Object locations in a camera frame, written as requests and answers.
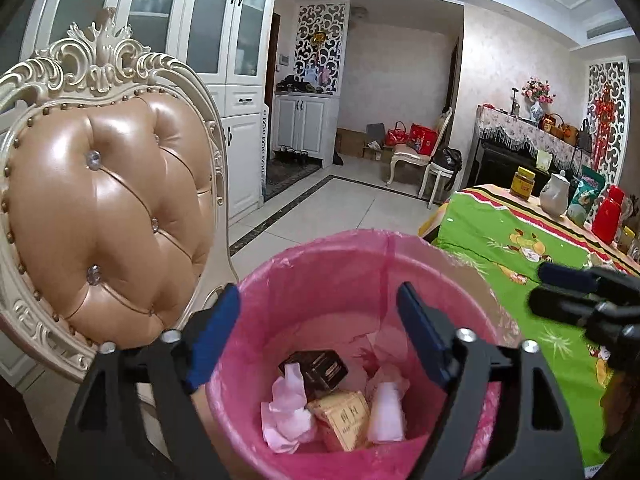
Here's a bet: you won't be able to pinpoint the dark grey handbag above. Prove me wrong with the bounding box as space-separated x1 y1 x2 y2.
577 117 595 153

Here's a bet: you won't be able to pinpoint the black piano with lace cover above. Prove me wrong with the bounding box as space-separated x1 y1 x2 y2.
475 104 601 171

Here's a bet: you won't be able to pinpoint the white lattice screen over cabinet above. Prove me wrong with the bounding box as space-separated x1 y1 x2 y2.
294 2 349 96

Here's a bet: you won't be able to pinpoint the small red gift bag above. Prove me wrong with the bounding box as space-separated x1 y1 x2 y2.
385 121 408 148

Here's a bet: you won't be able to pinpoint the vase with pink flowers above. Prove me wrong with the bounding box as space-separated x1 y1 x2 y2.
521 77 555 121

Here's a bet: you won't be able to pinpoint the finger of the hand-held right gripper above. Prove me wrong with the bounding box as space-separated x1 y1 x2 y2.
528 286 608 328
537 261 640 301

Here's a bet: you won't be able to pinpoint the white ornate dining chair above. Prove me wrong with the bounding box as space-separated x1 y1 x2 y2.
387 107 453 209

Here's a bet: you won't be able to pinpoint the white glass door cabinet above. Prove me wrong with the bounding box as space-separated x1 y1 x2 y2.
20 0 282 221

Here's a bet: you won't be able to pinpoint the tall white lattice screen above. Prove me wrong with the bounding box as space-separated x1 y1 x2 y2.
587 60 630 191

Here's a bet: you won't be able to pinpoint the dark entrance rug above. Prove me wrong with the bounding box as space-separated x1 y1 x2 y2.
265 157 322 202

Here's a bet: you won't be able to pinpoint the dark wooden door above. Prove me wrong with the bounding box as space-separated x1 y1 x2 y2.
267 12 282 106

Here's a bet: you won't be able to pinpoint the white shoe cabinet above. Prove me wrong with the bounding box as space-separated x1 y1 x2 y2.
272 91 337 168

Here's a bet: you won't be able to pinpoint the open cardboard box grey flap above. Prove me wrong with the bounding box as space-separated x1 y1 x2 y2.
364 124 388 161

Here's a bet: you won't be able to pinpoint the black cardboard box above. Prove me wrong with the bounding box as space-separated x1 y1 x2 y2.
278 349 349 393

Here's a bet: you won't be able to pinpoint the green printed tablecloth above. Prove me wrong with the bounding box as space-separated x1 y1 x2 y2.
419 185 640 471

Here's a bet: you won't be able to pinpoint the yellow cardboard box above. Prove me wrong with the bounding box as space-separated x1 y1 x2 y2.
306 390 372 453

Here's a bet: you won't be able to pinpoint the shoes on shoe cabinet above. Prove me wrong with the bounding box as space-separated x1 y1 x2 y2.
276 75 326 95

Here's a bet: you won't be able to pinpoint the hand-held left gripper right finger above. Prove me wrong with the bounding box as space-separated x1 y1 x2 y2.
396 281 586 480

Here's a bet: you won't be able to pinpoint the yellow label glass jar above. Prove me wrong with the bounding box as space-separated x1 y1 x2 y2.
510 166 536 200

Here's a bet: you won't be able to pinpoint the green snack bag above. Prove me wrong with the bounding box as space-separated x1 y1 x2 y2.
566 165 606 228

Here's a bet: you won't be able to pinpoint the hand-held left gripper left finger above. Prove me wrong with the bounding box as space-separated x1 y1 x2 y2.
56 282 242 480

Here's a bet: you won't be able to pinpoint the ornate tan leather chair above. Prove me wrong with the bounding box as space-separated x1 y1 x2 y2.
0 7 241 386

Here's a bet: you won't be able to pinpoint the white ceramic teapot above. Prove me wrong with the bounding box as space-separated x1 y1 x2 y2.
539 170 573 218

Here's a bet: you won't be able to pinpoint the red thermos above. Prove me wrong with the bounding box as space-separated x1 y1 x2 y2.
591 185 626 246

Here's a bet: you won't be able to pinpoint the brown cardboard box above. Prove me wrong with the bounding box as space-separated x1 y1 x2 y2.
336 129 366 157

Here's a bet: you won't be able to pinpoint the trash bin with pink liner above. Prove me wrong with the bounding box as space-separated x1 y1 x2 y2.
205 229 511 480

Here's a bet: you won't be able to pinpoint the black bag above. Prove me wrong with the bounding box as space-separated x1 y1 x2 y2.
431 147 463 173

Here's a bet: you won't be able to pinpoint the narrow white lattice panel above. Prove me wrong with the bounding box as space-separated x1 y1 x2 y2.
260 105 274 202

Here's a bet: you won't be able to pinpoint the large red gift bag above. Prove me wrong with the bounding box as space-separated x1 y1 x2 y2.
407 124 438 156

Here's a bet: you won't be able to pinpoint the shoes under shoe cabinet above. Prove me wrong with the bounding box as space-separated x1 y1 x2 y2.
276 145 311 165

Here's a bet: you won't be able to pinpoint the red knot wall decoration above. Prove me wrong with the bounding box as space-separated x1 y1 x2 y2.
592 87 616 171

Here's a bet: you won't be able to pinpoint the white tissue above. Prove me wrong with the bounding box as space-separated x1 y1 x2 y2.
260 362 317 453

